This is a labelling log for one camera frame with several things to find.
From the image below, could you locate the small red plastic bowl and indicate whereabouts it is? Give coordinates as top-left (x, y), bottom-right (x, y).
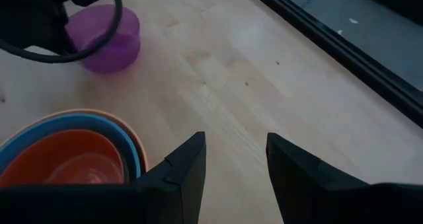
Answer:
top-left (0, 129), bottom-right (126, 188)

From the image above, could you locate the large blue plastic bowl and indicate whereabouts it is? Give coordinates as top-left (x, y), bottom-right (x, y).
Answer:
top-left (0, 113), bottom-right (142, 182)

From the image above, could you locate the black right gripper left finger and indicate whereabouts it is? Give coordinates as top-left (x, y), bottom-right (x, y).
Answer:
top-left (132, 131), bottom-right (207, 224)

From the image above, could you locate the small purple plastic bowl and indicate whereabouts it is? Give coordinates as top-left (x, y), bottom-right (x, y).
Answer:
top-left (64, 4), bottom-right (141, 75)

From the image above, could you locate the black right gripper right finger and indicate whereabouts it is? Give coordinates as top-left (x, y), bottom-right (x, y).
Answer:
top-left (266, 132), bottom-right (370, 224)

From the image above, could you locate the large orange plastic bowl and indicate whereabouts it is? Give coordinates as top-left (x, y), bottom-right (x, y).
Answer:
top-left (0, 108), bottom-right (149, 174)

